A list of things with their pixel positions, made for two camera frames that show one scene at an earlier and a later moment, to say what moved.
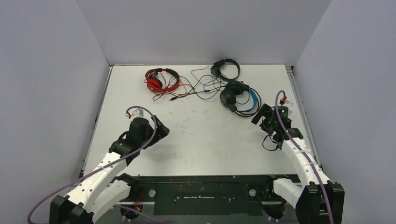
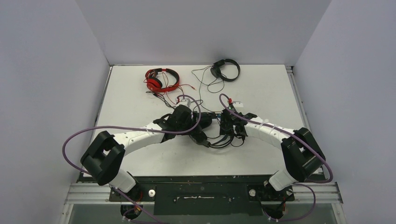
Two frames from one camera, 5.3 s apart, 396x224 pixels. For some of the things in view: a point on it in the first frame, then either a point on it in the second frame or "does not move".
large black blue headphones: x=239 y=97 -> x=210 y=135
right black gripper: x=262 y=116 -> x=227 y=124
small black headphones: x=215 y=69 does not move
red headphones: x=154 y=83 does not move
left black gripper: x=161 y=132 -> x=194 y=117
